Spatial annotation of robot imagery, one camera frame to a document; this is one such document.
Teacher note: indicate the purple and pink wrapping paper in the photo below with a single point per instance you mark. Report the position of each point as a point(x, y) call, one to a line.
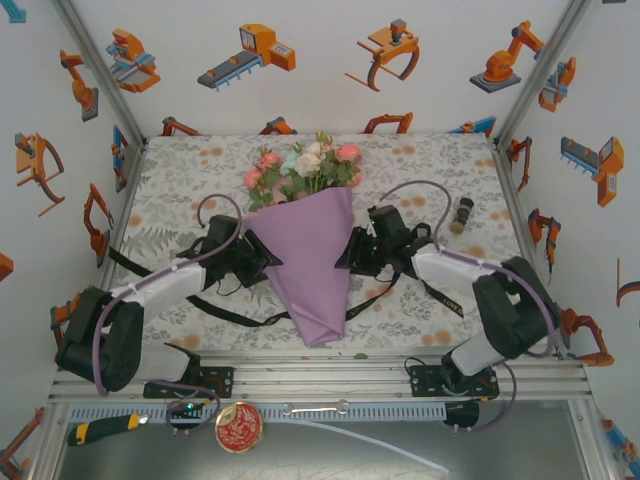
point(310, 250)

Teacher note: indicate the black printed ribbon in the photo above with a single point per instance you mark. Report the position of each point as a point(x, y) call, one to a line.
point(235, 317)

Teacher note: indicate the pink rose stem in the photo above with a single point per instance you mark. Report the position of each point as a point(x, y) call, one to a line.
point(356, 179)
point(347, 152)

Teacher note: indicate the small pink roses stem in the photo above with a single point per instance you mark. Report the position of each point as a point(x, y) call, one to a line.
point(260, 170)

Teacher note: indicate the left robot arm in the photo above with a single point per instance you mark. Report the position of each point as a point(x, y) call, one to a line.
point(165, 287)

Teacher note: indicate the floral table mat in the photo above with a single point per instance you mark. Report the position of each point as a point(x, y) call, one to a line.
point(235, 335)

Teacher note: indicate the brown and black cylinder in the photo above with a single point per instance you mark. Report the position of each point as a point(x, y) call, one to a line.
point(462, 215)

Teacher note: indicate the silver wrench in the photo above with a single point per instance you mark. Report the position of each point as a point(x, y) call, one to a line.
point(315, 410)

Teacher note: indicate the small black circuit board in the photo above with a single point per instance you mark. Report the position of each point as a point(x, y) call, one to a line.
point(186, 411)

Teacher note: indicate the red round tin lid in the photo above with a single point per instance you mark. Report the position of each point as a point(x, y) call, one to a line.
point(239, 428)

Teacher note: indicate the yellow black utility knife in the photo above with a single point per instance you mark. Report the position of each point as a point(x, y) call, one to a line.
point(100, 430)

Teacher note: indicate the aluminium side rail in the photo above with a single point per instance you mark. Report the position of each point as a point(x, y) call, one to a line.
point(122, 210)
point(504, 172)

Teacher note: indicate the aluminium front frame rails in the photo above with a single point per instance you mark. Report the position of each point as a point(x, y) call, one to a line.
point(325, 382)

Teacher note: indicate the black bracket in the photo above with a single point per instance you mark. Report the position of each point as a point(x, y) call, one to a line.
point(462, 412)

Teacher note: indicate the aluminium frame post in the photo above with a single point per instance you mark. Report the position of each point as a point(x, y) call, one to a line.
point(540, 65)
point(100, 65)

